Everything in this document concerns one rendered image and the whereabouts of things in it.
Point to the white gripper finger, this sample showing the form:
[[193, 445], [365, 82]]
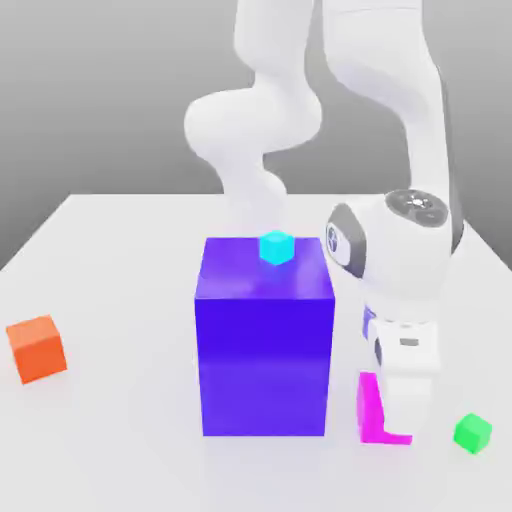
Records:
[[406, 404]]

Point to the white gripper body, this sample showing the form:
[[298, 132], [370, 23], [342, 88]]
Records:
[[408, 358]]

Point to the small magenta cube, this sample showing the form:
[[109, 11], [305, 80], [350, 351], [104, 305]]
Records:
[[371, 416]]

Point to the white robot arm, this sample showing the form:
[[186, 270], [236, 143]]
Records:
[[384, 100]]

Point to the small green cube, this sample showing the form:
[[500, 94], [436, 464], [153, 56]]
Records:
[[472, 434]]

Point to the small cyan cube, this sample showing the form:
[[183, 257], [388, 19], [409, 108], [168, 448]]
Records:
[[276, 248]]

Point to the small orange cube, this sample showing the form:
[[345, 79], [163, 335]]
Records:
[[38, 352]]

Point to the large blue box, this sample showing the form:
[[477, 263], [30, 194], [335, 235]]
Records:
[[264, 360]]

